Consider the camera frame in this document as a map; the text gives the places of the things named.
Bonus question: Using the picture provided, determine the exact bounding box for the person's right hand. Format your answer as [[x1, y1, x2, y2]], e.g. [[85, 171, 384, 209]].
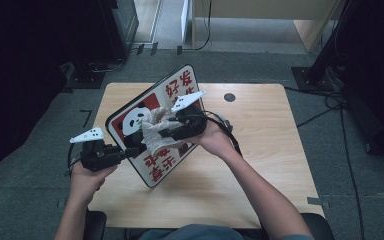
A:
[[180, 119, 240, 161]]

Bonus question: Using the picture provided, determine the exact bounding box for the panda print square board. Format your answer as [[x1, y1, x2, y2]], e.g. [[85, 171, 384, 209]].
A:
[[105, 63, 205, 189]]

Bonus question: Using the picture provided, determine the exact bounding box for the white panel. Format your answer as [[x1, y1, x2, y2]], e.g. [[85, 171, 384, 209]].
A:
[[180, 0, 190, 34]]

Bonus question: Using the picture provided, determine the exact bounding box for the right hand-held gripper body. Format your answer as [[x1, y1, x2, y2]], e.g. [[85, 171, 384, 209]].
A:
[[170, 90, 210, 141]]

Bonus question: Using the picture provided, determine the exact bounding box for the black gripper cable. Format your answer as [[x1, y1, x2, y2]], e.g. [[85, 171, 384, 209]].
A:
[[179, 109, 244, 158], [66, 143, 84, 178]]

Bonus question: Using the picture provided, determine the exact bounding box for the person's blue-grey shirt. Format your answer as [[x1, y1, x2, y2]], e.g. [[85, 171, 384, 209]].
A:
[[139, 223, 314, 240]]

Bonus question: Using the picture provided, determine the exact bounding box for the light wooden desk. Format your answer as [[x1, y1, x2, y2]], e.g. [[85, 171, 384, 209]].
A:
[[191, 0, 346, 54]]

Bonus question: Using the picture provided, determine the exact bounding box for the black floor cable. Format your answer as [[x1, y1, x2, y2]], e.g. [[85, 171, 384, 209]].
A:
[[283, 85, 346, 111], [89, 58, 128, 74], [295, 105, 366, 240]]

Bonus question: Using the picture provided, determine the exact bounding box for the black angled tape mark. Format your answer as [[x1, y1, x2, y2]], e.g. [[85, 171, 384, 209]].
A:
[[79, 109, 93, 129]]

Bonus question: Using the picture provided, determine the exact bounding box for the dark curtain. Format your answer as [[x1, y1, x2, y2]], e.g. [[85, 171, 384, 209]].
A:
[[333, 0, 384, 164], [0, 0, 114, 194]]

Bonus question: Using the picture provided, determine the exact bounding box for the black cabinet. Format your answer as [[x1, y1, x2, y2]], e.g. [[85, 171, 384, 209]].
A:
[[99, 0, 140, 61]]

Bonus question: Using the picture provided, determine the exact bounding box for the black hanging cable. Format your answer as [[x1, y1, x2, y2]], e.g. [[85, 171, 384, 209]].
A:
[[193, 0, 213, 52]]

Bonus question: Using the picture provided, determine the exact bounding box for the black metal stand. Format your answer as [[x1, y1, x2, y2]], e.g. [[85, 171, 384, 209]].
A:
[[65, 49, 107, 90], [291, 0, 358, 93]]

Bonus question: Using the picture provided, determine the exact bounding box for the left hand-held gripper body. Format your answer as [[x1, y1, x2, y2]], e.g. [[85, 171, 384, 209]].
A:
[[69, 125, 128, 173]]

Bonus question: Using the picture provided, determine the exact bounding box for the black chair armrest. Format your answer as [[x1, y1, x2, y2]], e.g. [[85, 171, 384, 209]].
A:
[[84, 210, 108, 240], [299, 213, 335, 240]]

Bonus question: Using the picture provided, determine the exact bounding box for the beige cloth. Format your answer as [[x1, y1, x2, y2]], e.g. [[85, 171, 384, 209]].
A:
[[140, 106, 184, 158]]

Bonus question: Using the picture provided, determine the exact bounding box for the person's left hand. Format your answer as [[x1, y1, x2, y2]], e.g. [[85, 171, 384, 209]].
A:
[[69, 162, 119, 202]]

